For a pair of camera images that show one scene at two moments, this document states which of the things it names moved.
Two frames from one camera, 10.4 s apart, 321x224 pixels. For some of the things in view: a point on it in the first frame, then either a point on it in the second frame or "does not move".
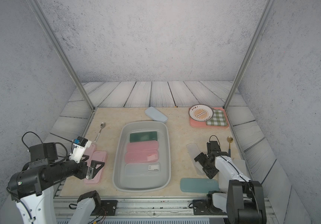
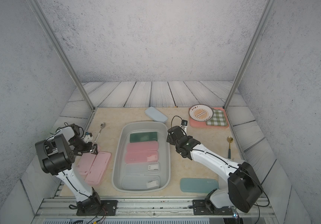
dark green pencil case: [143, 136] does not move
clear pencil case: [193, 151] -> [135, 182]
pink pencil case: [153, 145] does not move
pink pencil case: [142, 156] does not move
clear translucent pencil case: [142, 168] does not move
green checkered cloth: [218, 119] does not move
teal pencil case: [198, 185] does not move
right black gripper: [209, 172] -> [168, 138]
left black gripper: [92, 171] -> [89, 145]
